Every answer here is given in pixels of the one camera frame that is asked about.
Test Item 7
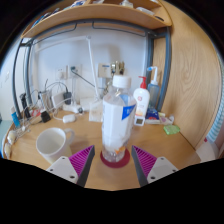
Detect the black plug-in charger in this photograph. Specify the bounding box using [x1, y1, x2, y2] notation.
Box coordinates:
[63, 91, 73, 105]

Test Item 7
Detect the small white computer mouse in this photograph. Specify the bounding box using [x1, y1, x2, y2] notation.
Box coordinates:
[62, 113, 77, 124]

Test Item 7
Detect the flat round red coaster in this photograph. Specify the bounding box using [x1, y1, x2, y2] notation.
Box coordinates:
[99, 148, 132, 169]

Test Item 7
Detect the cream ceramic mug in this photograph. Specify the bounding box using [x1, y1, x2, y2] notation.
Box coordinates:
[35, 127, 76, 165]

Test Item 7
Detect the small white digital clock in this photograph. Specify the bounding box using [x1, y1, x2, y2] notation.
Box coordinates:
[133, 114, 146, 127]

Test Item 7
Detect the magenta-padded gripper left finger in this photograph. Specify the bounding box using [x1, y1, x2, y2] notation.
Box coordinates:
[45, 144, 96, 188]

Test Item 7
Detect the wooden shelf unit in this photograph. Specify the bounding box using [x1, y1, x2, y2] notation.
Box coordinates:
[20, 0, 173, 39]

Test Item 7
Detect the clear plastic water bottle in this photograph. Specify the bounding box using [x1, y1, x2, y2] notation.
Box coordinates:
[100, 74, 138, 164]

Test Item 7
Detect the blue tube with white cap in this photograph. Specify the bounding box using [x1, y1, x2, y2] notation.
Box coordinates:
[9, 107, 21, 128]

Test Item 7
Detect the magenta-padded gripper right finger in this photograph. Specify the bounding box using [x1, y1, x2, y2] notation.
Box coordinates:
[130, 144, 178, 188]

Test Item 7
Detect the white power strip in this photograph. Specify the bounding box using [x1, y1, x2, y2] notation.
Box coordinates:
[63, 103, 84, 114]

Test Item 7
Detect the white desk lamp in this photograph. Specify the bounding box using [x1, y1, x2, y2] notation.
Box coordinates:
[33, 34, 101, 101]

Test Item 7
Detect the small black gadget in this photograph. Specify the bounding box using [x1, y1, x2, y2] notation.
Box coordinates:
[40, 110, 52, 124]

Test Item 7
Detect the plastic-wrapped white bun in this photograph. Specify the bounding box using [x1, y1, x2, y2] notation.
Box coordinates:
[7, 129, 17, 144]
[3, 142, 13, 158]

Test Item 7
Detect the white lotion pump bottle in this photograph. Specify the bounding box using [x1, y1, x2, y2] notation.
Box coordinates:
[133, 75, 151, 118]

